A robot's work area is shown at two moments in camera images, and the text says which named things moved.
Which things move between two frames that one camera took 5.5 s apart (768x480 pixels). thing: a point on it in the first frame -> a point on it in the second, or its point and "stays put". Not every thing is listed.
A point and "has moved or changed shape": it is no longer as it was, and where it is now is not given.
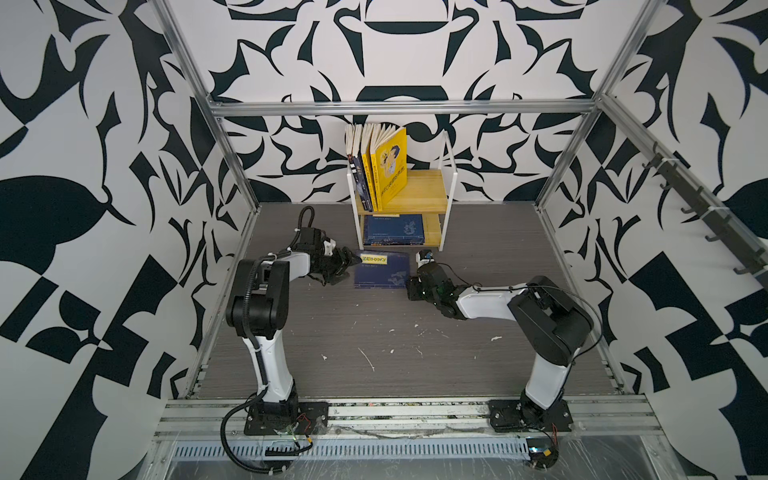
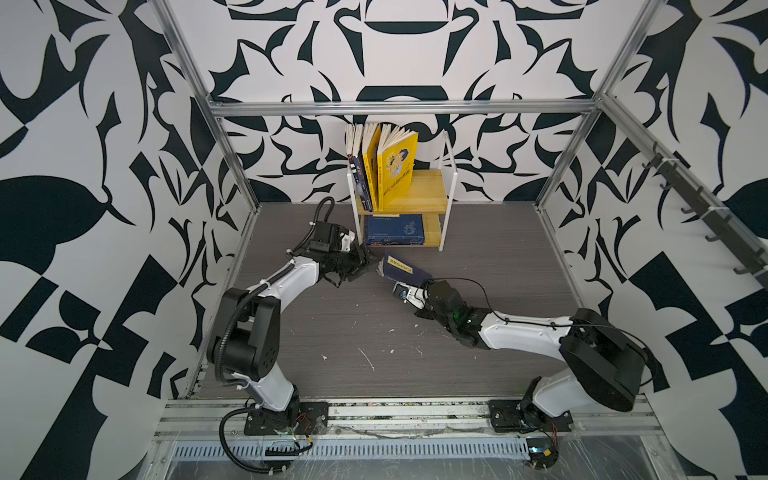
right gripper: x=412 y=291 -> x=423 y=314
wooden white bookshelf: x=430 y=192 stays put
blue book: x=382 y=269 has moved or changed shape
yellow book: x=388 y=157 has moved or changed shape
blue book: x=405 y=229 stays put
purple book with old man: x=354 y=143 stays put
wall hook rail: x=750 y=253 stays put
